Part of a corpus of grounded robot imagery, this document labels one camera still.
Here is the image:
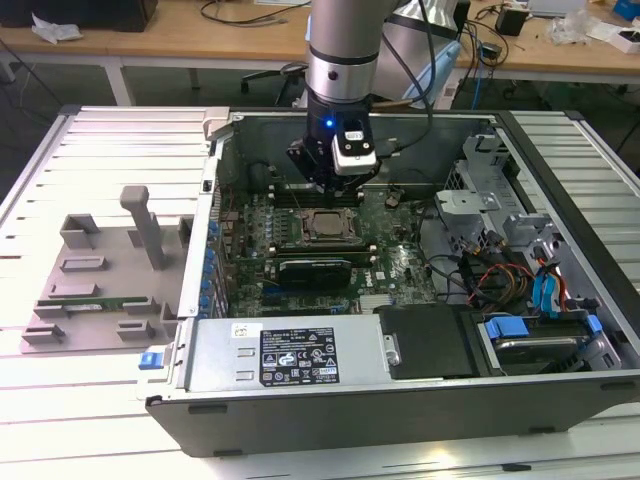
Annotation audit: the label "blue disk carrier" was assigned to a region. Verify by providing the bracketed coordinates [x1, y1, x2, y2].
[477, 312, 607, 377]

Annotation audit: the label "black camera cable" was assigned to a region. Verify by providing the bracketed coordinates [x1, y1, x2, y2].
[377, 0, 437, 157]

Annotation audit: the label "silver chipset heatsink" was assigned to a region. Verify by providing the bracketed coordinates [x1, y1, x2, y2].
[358, 294, 397, 315]

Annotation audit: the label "white crumpled paper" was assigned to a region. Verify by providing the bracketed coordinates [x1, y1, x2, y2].
[31, 13, 85, 44]

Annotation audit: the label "metal drive cage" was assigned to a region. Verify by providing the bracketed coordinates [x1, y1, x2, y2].
[432, 130, 569, 261]

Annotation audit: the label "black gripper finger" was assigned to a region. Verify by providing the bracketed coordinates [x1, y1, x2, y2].
[286, 141, 333, 208]
[332, 160, 384, 208]

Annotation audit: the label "wooden desk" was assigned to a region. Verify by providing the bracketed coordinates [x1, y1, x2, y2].
[0, 0, 640, 107]

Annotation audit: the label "green motherboard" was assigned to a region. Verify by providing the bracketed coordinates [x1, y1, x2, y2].
[214, 185, 444, 320]

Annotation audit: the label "black plastic shroud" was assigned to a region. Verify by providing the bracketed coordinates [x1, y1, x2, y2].
[373, 303, 485, 382]

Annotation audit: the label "red yellow black wires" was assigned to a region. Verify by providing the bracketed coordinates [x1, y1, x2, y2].
[467, 262, 536, 306]

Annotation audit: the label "large black box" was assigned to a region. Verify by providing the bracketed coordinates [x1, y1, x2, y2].
[0, 0, 159, 31]

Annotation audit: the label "flat blue data wire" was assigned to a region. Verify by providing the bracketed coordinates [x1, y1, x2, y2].
[530, 267, 565, 321]

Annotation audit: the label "small black box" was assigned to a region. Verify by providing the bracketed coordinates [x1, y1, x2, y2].
[494, 7, 530, 37]

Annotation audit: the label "black graphics card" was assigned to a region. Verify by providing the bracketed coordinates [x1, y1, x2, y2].
[276, 256, 353, 290]

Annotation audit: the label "open black PC case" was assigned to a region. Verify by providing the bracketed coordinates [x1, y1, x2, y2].
[135, 106, 640, 459]

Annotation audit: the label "clear plastic bag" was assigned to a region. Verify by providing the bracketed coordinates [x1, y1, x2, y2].
[544, 9, 601, 46]

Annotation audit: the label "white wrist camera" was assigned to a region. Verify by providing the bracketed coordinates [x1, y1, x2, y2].
[330, 116, 378, 177]

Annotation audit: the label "grey parts rack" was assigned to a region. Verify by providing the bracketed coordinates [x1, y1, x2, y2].
[19, 185, 197, 357]

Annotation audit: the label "black chair base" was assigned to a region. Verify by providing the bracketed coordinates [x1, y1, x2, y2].
[239, 62, 307, 107]

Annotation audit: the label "flat grey device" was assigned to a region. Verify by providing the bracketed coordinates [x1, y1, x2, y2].
[528, 0, 586, 17]

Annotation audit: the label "grey power supply unit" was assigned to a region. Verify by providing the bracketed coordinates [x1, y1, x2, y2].
[183, 317, 397, 397]

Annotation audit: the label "RAM slot with white latches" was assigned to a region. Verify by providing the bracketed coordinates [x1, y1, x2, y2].
[267, 247, 377, 256]
[268, 181, 364, 190]
[268, 193, 364, 202]
[266, 257, 377, 268]

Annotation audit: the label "white open box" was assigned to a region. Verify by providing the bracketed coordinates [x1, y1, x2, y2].
[607, 24, 640, 54]

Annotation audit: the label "green RAM stick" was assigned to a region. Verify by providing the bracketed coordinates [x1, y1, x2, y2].
[37, 295, 151, 309]

